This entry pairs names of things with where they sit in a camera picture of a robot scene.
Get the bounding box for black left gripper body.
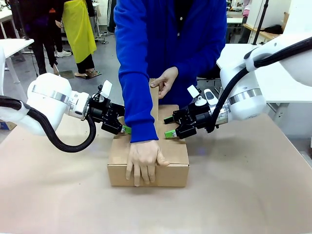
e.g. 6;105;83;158
88;99;118;125

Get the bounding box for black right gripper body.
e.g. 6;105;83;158
187;104;213;130

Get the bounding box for brown cardboard box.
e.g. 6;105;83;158
106;78;191;188

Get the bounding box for person's left forearm blue sleeve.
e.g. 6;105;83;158
175;45;227;79

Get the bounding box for person's right forearm blue sleeve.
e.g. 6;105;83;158
118;65;160;144

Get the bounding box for small printed cardboard box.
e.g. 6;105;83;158
0;118;18;132

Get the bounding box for person's left hand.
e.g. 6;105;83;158
150;66;180;100

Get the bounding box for person's right hand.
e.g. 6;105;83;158
125;140;171;187

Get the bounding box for person in blue jacket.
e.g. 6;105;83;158
113;0;228;144

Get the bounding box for person in yellow apron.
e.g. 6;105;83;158
55;0;102;79

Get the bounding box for wooden background table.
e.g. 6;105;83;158
242;23;281;41

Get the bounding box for person in black clothes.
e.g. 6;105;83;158
9;0;73;76

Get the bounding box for white desk with legs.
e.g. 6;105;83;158
0;38;35;85

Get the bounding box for black bag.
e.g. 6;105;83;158
264;24;284;35

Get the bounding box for person in pink top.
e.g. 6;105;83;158
242;0;252;18

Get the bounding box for black tripod pole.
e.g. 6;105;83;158
252;0;270;46

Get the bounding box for white board panel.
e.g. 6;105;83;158
283;0;312;36

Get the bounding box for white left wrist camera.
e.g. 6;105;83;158
94;80;114;103

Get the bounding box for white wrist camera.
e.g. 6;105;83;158
187;85;208;107
94;80;114;103

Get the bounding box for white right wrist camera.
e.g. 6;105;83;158
187;85;208;107

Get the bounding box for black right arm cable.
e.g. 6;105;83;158
206;36;312;134

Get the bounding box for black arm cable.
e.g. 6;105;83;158
206;36;312;134
0;95;97;154

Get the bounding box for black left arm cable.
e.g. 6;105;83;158
0;95;97;154

